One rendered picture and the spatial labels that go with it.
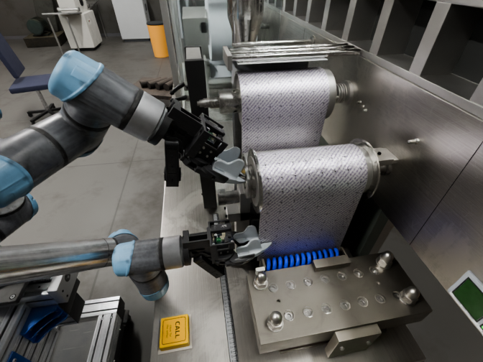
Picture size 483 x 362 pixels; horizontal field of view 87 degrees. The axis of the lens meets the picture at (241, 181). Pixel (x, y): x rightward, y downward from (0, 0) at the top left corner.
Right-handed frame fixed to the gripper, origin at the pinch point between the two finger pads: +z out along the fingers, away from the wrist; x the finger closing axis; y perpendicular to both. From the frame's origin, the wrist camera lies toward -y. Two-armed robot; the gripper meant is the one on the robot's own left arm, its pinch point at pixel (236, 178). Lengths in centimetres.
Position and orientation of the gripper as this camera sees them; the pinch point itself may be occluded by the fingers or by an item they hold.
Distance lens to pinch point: 56.0
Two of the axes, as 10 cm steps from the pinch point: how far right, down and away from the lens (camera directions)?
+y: 6.3, -6.6, -4.1
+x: -1.7, -6.4, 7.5
